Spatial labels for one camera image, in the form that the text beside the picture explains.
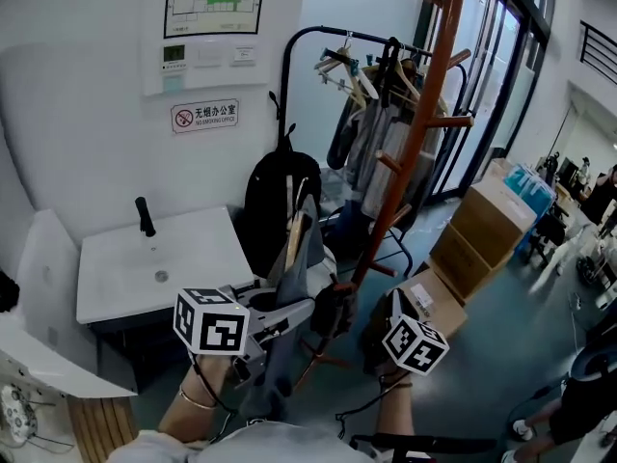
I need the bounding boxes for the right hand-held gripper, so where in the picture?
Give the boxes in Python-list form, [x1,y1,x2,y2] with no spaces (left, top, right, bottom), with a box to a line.
[311,286,451,378]

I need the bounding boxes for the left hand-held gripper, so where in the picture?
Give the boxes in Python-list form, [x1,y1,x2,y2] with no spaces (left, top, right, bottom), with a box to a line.
[174,282,316,381]

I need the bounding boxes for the grey garment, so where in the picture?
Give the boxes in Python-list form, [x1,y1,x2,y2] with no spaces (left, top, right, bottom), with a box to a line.
[240,193,338,422]

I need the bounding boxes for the wooden clothes hanger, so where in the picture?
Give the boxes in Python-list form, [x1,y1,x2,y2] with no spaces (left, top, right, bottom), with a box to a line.
[282,176,314,272]

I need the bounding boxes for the person's left forearm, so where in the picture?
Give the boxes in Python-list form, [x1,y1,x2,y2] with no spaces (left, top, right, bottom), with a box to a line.
[157,353,233,447]

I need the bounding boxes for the person's right forearm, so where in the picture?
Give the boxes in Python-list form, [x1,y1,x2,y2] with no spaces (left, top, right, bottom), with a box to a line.
[374,372,416,439]

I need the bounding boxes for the labelled cardboard box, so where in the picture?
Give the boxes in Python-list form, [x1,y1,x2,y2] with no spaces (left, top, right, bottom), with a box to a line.
[384,266,469,342]

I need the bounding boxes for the black backpack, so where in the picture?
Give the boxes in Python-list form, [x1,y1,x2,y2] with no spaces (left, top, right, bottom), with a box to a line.
[243,123,323,280]

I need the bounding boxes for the large cardboard box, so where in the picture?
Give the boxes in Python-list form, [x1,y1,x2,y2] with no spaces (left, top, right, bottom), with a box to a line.
[427,221,513,302]
[449,179,539,270]

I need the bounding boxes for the white washbasin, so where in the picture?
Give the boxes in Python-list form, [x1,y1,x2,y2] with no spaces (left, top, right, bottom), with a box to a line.
[75,204,256,325]

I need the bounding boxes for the person's light gray shirt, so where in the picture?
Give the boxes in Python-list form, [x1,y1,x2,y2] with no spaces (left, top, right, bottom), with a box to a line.
[105,421,402,463]

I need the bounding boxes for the black faucet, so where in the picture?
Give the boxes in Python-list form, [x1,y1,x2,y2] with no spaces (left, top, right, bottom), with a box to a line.
[134,196,157,239]

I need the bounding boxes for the dark washbasin cabinet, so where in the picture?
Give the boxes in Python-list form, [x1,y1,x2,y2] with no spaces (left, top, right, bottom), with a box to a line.
[89,282,261,395]

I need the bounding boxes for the gray hanging jacket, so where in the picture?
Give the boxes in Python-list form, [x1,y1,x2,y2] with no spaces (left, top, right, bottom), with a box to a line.
[326,60,447,217]

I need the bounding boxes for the small pale cardboard box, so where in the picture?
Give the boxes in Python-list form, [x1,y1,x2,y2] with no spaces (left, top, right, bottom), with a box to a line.
[480,156,518,183]

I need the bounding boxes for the no smoking sign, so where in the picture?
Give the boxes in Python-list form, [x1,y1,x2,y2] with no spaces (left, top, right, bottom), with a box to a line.
[170,97,242,136]

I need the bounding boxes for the black office chair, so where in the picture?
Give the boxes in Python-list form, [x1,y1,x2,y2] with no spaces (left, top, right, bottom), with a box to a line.
[526,211,571,263]

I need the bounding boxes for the stack of blue packages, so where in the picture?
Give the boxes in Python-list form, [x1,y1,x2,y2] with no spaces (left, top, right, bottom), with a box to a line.
[502,161,561,251]

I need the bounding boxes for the brown wooden coat rack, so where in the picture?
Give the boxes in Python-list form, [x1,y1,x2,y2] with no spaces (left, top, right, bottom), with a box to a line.
[293,0,476,391]

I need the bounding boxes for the wooden slat panel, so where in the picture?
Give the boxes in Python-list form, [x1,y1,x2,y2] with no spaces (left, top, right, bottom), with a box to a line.
[66,395,140,463]

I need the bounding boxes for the white shelf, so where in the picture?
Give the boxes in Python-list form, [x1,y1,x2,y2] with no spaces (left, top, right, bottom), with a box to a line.
[0,306,140,400]

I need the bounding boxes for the white round device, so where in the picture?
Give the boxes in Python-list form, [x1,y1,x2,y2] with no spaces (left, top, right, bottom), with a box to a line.
[568,343,617,386]

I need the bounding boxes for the hangers with blue clips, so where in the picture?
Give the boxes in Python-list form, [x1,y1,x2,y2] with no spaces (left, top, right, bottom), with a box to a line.
[314,34,383,101]

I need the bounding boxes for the black framed glass door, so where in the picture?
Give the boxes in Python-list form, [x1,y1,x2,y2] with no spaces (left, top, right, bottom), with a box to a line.
[417,0,553,203]

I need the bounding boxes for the green screen thermostat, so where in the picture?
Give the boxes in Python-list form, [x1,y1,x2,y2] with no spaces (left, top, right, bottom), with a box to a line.
[160,43,189,74]

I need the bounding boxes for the floor plan poster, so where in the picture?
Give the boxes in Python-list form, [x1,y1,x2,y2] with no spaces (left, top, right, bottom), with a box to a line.
[163,0,267,39]

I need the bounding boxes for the black balcony railing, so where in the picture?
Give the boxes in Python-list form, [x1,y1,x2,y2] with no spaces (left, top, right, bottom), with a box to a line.
[579,18,617,87]

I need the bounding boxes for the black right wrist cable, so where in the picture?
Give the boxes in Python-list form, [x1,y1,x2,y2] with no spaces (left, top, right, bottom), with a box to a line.
[335,371,416,441]

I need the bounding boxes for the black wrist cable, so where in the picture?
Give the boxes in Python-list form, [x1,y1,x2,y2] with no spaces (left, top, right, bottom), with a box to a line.
[335,371,416,441]
[191,363,240,446]

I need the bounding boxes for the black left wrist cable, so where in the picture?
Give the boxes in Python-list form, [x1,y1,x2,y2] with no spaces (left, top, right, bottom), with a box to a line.
[191,363,240,446]

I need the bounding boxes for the gold bracelet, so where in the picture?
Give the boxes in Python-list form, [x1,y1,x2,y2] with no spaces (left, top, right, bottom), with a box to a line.
[176,385,219,411]

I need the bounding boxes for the white wall notice board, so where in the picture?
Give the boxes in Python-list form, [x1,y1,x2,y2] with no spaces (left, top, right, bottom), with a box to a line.
[139,0,272,98]

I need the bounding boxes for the black strap on rail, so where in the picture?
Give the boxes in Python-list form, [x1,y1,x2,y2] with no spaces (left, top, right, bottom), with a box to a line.
[375,36,402,111]

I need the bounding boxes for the plain white wall switch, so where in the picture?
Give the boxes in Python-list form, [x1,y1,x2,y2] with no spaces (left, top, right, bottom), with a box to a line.
[192,45,228,69]

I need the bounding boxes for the black metal garment rail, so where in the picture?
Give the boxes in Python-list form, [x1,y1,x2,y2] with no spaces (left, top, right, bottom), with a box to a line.
[282,25,476,279]

